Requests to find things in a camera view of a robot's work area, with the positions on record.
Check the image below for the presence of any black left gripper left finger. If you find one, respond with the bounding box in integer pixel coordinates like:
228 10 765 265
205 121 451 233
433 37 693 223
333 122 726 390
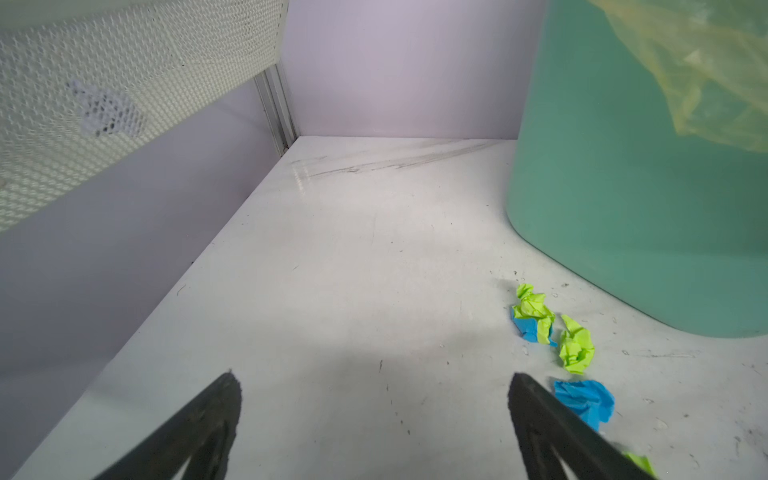
97 372 242 479

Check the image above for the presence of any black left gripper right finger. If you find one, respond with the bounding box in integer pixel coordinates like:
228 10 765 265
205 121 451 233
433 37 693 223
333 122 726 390
508 373 651 479

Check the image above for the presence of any lime green paper scrap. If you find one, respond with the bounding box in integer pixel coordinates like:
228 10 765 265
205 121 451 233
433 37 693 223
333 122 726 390
559 315 596 375

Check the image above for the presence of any green and blue paper scrap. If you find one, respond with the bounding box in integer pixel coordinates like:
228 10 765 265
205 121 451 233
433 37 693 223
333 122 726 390
511 283 557 347

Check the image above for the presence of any small green paper scrap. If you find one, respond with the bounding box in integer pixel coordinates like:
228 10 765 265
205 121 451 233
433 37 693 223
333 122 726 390
623 452 658 479

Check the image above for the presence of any green plastic trash bin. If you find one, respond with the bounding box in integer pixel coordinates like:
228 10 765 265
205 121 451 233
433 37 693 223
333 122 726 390
506 1 767 338

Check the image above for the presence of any white mesh two-tier shelf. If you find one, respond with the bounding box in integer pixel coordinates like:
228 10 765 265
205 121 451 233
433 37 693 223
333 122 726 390
1 1 288 229

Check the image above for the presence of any yellow-green bin liner bag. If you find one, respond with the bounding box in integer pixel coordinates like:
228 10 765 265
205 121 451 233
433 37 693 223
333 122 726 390
594 0 767 153

